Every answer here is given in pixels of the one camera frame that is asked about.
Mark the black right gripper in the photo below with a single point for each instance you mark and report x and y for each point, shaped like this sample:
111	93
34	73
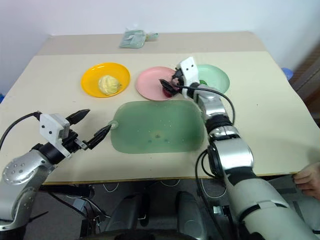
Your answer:
178	77

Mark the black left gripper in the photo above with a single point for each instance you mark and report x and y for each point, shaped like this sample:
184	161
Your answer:
72	141

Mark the dark red small item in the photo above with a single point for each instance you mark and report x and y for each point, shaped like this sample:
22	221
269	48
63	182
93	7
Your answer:
167	94

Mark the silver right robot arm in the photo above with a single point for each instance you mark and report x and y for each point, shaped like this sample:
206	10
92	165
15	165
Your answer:
240	160

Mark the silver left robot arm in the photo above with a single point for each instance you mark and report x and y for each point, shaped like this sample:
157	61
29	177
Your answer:
23	166

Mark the pink plate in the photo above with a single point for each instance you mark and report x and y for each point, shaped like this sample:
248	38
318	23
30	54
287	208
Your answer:
150	82

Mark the dark green small item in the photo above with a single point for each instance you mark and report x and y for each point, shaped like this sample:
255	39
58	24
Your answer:
202	82

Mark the pale yellow round item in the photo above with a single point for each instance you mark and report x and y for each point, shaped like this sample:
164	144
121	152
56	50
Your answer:
109	85

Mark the light green plate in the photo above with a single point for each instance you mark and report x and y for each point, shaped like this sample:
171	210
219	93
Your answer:
215	77

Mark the yellow plate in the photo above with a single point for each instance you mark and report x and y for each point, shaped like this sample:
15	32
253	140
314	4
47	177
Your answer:
91	78

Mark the bare person hand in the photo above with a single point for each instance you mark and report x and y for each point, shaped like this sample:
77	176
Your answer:
310	178

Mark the green translucent tray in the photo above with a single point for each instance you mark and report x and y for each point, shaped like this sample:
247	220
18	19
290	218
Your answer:
155	125

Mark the green plastic packet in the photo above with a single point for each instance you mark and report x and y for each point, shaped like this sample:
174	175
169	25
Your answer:
132	38

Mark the blue object at edge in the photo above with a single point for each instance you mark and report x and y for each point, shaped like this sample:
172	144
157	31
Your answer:
1	98

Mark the dark rounded shape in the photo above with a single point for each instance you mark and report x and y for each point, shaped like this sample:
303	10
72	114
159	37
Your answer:
130	212

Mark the blue round object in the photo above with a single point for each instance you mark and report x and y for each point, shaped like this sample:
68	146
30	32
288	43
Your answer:
287	73

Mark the brown wooden furniture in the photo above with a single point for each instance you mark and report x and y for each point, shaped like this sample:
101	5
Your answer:
310	72

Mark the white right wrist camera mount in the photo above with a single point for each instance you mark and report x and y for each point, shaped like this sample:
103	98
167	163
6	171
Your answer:
190	70

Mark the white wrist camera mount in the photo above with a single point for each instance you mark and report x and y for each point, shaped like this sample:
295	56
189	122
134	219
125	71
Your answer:
51	126
190	70

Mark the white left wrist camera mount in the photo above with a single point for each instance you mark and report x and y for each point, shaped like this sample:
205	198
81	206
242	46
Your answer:
51	126

